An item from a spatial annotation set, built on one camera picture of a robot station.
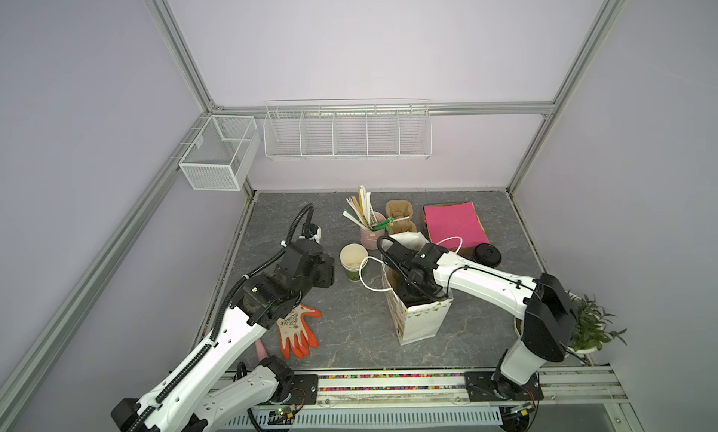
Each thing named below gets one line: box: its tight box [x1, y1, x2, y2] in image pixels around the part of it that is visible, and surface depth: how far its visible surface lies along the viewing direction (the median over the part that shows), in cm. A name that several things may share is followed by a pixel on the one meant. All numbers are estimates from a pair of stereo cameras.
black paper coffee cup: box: [473, 243, 503, 268], surface depth 89 cm
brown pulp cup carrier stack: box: [385, 199, 417, 235], surface depth 113 cm
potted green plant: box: [567, 289, 628, 354], surface depth 69 cm
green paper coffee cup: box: [339, 243, 369, 283], surface depth 90 cm
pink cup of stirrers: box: [342, 185, 411, 251], surface depth 98 cm
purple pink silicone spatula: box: [254, 338, 270, 362], surface depth 81 cm
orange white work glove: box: [276, 303, 323, 360], surface depth 83 cm
